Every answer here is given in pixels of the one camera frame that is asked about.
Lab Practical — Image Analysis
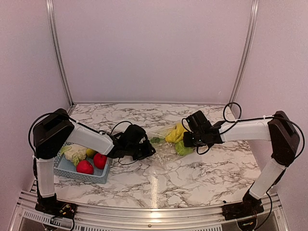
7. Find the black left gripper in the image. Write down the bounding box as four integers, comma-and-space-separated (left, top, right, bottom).
127, 139, 156, 161

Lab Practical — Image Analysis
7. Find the clear zip top bag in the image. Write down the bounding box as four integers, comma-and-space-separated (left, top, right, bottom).
149, 124, 185, 166

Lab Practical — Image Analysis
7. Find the red fake apple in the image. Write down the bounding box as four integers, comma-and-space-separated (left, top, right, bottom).
93, 153, 108, 170
76, 160, 94, 175

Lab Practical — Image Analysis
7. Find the small green yellow fake fruit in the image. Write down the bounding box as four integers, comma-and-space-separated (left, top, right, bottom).
86, 148, 97, 159

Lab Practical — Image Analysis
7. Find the white green fake cabbage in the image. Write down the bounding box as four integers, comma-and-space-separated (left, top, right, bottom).
60, 144, 87, 167

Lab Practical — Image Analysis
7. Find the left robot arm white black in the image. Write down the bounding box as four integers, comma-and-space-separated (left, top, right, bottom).
28, 108, 156, 214

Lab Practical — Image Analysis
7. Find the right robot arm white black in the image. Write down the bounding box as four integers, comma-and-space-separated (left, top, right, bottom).
181, 110, 306, 216

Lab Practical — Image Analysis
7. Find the green fake lettuce leaf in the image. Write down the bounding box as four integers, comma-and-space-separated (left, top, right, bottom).
175, 140, 194, 156

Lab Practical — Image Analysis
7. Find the light blue plastic basket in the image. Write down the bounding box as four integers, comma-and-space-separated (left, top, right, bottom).
54, 142, 112, 184

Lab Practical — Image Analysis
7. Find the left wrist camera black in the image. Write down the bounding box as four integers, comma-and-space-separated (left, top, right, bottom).
118, 124, 148, 151

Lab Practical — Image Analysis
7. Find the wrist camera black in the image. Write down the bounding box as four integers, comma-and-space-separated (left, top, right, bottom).
118, 124, 148, 151
184, 110, 212, 134

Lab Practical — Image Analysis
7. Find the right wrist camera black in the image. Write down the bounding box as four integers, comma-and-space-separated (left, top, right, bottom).
184, 110, 212, 134

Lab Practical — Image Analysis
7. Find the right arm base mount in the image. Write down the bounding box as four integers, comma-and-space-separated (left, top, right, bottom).
222, 191, 264, 220

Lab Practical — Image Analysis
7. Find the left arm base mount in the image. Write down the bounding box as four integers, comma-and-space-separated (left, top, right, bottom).
35, 191, 77, 219

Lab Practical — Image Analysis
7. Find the right aluminium frame post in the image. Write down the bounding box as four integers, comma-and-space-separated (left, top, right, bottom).
229, 0, 260, 102

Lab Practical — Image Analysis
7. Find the aluminium frame post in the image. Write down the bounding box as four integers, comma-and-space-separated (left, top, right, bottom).
46, 0, 74, 108
229, 0, 260, 102

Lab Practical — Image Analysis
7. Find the front aluminium rail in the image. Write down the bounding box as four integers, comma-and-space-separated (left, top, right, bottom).
9, 191, 289, 231

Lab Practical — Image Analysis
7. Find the left aluminium frame post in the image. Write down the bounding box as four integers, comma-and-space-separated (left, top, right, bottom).
46, 0, 74, 108

